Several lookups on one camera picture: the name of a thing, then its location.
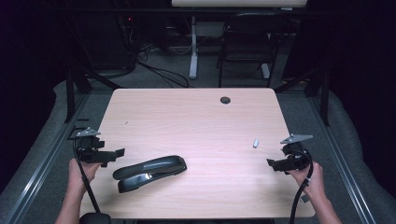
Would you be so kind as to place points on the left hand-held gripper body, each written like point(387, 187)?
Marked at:
point(88, 146)

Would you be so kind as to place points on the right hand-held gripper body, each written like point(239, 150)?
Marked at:
point(297, 155)

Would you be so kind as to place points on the small grey staple strip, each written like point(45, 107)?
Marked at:
point(255, 143)

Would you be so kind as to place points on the black stapler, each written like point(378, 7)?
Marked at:
point(149, 172)

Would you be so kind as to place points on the person's left hand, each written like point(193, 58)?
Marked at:
point(77, 175)

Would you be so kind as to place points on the person's right hand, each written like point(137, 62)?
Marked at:
point(314, 183)

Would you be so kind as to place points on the black tape square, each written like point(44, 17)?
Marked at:
point(71, 132)

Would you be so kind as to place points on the short black tape strip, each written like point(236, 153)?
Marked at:
point(82, 119)

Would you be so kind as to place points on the grey tape piece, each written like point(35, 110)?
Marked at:
point(304, 198)

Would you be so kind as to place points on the black metal stand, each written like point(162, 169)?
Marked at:
point(70, 96)
point(325, 99)

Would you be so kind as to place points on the black seat cushion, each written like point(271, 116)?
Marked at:
point(95, 218)

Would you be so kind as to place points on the dark equipment with red light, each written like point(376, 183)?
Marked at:
point(106, 40)

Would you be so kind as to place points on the black folding chair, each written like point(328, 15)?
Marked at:
point(249, 46)

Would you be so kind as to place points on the white standing desk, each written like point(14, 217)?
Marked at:
point(193, 46)

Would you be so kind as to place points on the aluminium floor rail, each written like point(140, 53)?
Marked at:
point(345, 168)
point(40, 168)

